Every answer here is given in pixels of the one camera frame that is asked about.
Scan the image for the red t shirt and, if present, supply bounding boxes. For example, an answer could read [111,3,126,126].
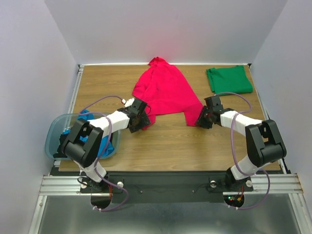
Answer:
[132,57,203,126]

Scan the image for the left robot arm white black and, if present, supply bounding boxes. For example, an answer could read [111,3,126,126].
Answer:
[59,98,151,192]

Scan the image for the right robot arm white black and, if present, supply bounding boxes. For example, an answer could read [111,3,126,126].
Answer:
[196,95,287,190]

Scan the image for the folded green t shirt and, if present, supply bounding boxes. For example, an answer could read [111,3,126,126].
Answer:
[206,65,254,94]

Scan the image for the blue t shirt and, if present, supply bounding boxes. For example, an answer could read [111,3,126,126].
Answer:
[62,109,115,159]

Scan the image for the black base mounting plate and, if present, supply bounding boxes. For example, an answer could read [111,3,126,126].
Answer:
[78,171,253,204]

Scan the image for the teal plastic bin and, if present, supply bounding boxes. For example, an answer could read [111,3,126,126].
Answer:
[45,110,121,160]

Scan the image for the black garment in bin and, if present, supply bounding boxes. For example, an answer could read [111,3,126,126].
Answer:
[53,133,73,160]

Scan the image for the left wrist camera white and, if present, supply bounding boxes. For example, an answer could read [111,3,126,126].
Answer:
[121,98,135,107]

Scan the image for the aluminium frame rail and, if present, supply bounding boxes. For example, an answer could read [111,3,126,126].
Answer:
[39,176,109,196]

